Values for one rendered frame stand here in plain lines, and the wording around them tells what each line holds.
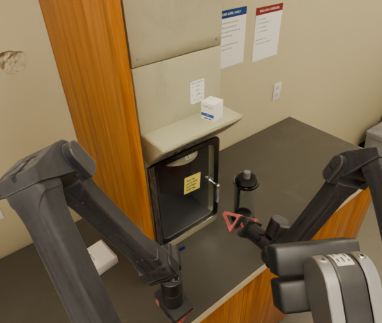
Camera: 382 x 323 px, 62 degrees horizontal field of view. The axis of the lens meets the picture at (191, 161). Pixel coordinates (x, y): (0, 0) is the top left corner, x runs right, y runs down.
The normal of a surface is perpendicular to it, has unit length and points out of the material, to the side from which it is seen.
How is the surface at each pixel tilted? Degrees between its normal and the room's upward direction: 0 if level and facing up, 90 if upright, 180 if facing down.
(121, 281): 0
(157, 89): 90
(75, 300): 60
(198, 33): 90
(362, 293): 44
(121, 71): 90
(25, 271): 0
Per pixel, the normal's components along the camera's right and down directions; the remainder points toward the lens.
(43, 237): -0.14, 0.11
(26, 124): 0.62, 0.44
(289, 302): 0.05, -0.18
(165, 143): -0.03, -0.81
